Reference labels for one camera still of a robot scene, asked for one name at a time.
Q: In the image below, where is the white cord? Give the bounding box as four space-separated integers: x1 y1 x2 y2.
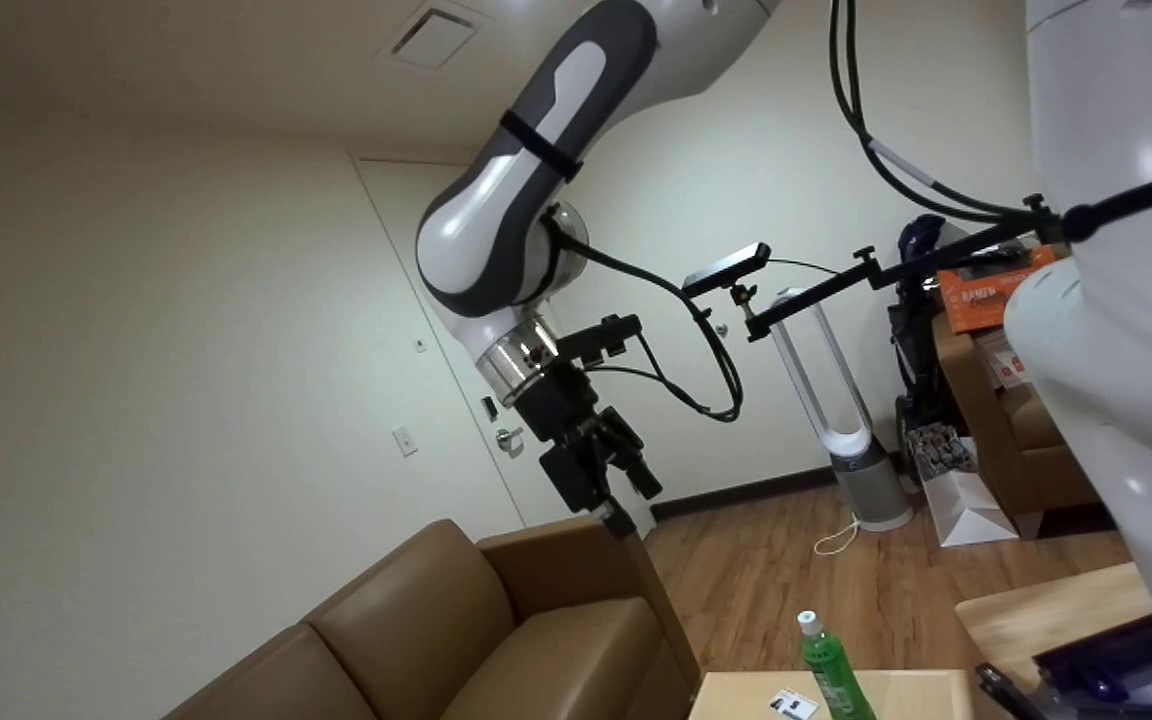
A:
809 517 871 563

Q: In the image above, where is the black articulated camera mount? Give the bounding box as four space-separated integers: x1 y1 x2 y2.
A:
731 158 1152 344

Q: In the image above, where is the ceiling air vent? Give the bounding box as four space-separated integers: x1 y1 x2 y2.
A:
384 6 482 67

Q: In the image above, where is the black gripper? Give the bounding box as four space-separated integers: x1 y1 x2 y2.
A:
507 358 667 539

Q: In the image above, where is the white paper bag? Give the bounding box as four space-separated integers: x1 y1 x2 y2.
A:
915 458 1023 553

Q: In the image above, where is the black stereo camera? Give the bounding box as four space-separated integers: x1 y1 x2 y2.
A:
676 242 777 302

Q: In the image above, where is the green plastic bottle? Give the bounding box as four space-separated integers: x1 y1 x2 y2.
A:
791 609 882 720

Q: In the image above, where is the black cable bundle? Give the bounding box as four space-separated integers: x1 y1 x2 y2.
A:
825 0 1072 228

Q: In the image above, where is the brown leather sofa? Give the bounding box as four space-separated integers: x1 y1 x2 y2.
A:
161 517 709 720

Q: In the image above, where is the white tower fan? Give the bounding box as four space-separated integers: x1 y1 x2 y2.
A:
772 286 915 538

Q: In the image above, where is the white room door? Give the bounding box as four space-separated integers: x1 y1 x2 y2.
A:
353 158 540 531

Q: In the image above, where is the orange box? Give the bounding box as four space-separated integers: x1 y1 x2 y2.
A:
938 255 1060 338

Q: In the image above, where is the brown wooden cabinet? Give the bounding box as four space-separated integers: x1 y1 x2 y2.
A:
931 315 1108 530

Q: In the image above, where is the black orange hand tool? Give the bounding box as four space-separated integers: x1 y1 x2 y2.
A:
971 662 1049 720

